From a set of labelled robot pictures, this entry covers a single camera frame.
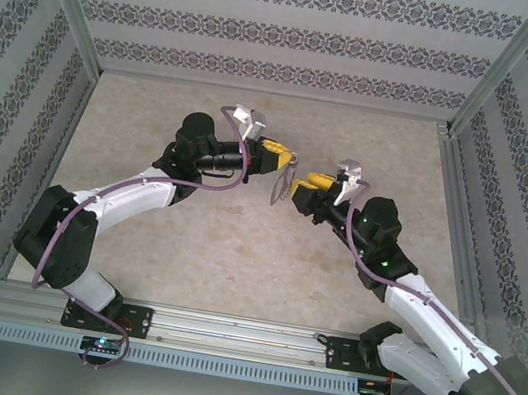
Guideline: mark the metal key holder with rings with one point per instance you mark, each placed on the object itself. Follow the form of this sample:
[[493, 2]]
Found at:
[[276, 192]]

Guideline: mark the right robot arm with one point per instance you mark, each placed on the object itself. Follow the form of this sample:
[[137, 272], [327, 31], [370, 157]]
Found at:
[[426, 316]]

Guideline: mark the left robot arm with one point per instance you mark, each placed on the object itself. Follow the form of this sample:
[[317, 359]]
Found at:
[[137, 196]]

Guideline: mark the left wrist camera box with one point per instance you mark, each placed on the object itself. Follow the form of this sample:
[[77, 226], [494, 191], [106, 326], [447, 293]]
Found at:
[[251, 122]]

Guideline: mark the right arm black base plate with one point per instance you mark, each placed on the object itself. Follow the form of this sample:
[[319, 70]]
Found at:
[[339, 354]]

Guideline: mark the aluminium mounting rail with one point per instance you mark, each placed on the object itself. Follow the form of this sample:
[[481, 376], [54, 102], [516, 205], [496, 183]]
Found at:
[[241, 330]]

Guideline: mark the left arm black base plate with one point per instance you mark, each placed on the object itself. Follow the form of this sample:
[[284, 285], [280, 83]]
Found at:
[[139, 321]]

